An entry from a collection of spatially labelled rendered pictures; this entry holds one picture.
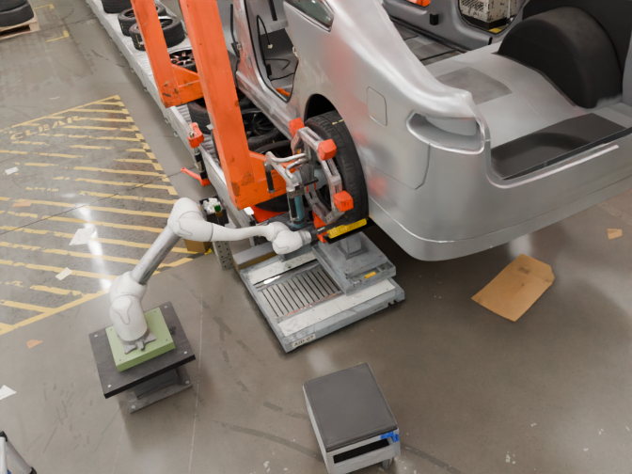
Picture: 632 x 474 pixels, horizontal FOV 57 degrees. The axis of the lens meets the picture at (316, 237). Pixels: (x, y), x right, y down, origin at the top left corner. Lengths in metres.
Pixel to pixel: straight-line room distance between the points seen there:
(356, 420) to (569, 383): 1.23
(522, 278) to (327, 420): 1.73
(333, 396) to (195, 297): 1.54
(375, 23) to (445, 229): 0.99
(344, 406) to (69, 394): 1.74
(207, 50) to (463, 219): 1.67
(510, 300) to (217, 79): 2.19
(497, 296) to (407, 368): 0.79
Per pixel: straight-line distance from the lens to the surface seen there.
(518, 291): 3.89
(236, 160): 3.68
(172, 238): 3.25
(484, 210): 2.68
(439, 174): 2.54
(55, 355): 4.13
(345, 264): 3.73
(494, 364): 3.47
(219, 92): 3.49
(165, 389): 3.59
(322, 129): 3.26
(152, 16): 5.31
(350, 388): 2.92
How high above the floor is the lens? 2.65
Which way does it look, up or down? 37 degrees down
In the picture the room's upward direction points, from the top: 9 degrees counter-clockwise
